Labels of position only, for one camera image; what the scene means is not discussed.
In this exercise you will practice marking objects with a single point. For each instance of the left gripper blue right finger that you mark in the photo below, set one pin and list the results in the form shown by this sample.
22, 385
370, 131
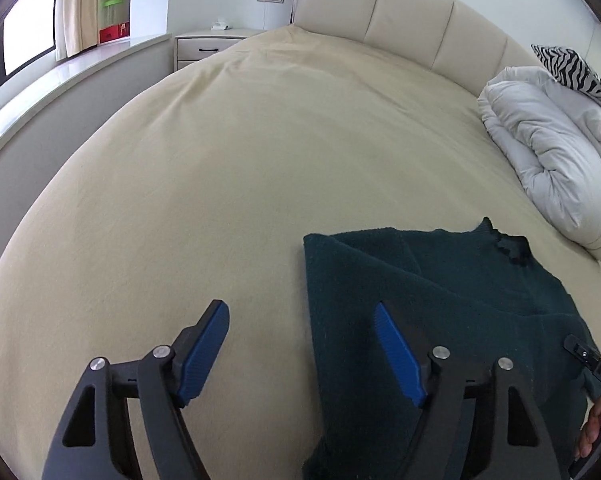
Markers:
406, 350

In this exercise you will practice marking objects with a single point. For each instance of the beige curtain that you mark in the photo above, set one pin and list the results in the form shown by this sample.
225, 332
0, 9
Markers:
75, 27

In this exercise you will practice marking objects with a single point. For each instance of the white folded duvet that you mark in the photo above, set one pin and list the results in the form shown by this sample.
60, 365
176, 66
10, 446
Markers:
551, 136

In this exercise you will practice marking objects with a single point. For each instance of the beige bed sheet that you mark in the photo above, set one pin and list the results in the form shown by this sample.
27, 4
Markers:
203, 188

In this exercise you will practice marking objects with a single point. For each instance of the dark green knit garment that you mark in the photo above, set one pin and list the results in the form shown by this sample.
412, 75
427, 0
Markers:
481, 294

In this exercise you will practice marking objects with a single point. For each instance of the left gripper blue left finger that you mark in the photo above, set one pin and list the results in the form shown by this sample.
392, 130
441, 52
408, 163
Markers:
196, 349

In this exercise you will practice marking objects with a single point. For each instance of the person's right hand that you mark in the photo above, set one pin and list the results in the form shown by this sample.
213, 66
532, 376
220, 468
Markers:
589, 432

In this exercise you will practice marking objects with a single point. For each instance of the white bedside table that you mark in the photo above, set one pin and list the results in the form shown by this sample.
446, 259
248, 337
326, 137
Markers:
192, 47

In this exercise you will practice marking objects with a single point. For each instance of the red storage box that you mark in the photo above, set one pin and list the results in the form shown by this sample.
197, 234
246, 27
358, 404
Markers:
114, 32

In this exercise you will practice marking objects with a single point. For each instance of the zebra print pillow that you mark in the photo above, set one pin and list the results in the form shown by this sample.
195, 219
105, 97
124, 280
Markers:
570, 69

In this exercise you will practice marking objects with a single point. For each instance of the cream padded headboard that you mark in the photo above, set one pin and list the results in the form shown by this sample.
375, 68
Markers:
445, 36

